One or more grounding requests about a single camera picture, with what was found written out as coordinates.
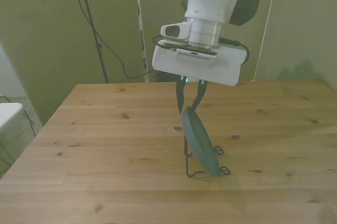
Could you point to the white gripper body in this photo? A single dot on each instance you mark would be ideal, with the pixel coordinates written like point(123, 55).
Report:
point(200, 73)

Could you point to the blue-grey round plate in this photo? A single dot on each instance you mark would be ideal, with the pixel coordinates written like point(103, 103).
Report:
point(200, 142)

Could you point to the white plastic furniture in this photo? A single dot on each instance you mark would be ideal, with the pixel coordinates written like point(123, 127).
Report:
point(8, 113)

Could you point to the black tripod camera stand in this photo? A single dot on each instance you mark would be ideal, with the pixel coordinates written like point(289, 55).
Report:
point(98, 47)

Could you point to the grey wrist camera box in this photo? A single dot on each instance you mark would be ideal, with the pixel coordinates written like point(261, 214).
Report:
point(194, 54)

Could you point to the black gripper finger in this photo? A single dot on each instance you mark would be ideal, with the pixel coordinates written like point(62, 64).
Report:
point(181, 95)
point(201, 93)

